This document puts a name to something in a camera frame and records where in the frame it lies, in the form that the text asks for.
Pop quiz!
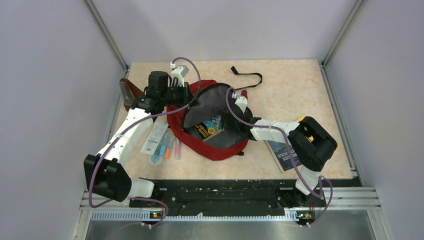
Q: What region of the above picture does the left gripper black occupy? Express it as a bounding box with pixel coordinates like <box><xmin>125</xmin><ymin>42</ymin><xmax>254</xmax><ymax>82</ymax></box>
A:
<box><xmin>160</xmin><ymin>81</ymin><xmax>200</xmax><ymax>110</ymax></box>

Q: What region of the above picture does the Treehouse paperback book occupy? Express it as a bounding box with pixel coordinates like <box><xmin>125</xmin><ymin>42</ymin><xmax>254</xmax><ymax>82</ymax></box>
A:
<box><xmin>193</xmin><ymin>114</ymin><xmax>224</xmax><ymax>142</ymax></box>

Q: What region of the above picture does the red backpack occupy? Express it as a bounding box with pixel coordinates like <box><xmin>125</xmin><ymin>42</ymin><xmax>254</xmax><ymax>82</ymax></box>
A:
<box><xmin>166</xmin><ymin>79</ymin><xmax>253</xmax><ymax>161</ymax></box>

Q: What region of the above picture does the blue Nineteen Eighty-Four book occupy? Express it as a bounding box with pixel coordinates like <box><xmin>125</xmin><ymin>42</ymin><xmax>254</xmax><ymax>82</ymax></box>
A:
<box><xmin>265</xmin><ymin>141</ymin><xmax>302</xmax><ymax>173</ymax></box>

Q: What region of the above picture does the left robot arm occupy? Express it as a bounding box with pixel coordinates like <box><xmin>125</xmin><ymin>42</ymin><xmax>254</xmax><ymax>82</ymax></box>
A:
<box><xmin>83</xmin><ymin>66</ymin><xmax>196</xmax><ymax>207</ymax></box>

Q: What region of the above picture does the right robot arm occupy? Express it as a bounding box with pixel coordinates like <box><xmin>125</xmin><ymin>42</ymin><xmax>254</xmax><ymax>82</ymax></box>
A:
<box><xmin>223</xmin><ymin>107</ymin><xmax>339</xmax><ymax>206</ymax></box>

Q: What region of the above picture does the white packaged card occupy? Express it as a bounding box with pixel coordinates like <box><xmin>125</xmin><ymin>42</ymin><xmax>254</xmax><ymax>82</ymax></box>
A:
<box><xmin>140</xmin><ymin>121</ymin><xmax>169</xmax><ymax>156</ymax></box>

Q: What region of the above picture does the pink highlighter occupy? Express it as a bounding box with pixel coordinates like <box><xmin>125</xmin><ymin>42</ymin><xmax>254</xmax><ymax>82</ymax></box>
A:
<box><xmin>174</xmin><ymin>138</ymin><xmax>181</xmax><ymax>160</ymax></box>

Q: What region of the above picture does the brown leather case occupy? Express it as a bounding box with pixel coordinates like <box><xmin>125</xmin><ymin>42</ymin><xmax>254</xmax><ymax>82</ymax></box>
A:
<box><xmin>119</xmin><ymin>78</ymin><xmax>145</xmax><ymax>112</ymax></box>

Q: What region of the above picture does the orange highlighter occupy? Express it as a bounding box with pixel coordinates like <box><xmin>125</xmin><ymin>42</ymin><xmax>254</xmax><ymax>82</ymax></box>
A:
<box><xmin>164</xmin><ymin>148</ymin><xmax>172</xmax><ymax>159</ymax></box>

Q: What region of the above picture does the yellow notebook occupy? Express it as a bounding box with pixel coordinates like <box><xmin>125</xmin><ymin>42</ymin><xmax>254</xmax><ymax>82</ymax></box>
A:
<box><xmin>297</xmin><ymin>116</ymin><xmax>339</xmax><ymax>150</ymax></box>

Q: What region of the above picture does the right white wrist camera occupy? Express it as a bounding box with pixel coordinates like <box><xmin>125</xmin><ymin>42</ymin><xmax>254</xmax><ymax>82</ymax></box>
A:
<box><xmin>232</xmin><ymin>90</ymin><xmax>248</xmax><ymax>114</ymax></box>

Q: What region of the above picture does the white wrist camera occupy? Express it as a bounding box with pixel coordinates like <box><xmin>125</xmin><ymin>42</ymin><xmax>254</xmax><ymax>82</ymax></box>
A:
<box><xmin>232</xmin><ymin>90</ymin><xmax>248</xmax><ymax>114</ymax></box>
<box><xmin>170</xmin><ymin>62</ymin><xmax>189</xmax><ymax>87</ymax></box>

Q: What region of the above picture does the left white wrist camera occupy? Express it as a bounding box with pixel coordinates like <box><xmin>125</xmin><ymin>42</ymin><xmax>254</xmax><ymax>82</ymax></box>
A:
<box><xmin>170</xmin><ymin>62</ymin><xmax>189</xmax><ymax>87</ymax></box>

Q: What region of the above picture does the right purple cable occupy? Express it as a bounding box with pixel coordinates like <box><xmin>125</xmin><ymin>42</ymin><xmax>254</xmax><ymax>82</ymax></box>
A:
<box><xmin>225</xmin><ymin>86</ymin><xmax>334</xmax><ymax>228</ymax></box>

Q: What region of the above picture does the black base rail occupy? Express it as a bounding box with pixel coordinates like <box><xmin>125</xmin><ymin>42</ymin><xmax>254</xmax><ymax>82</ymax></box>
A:
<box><xmin>127</xmin><ymin>178</ymin><xmax>327</xmax><ymax>218</ymax></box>

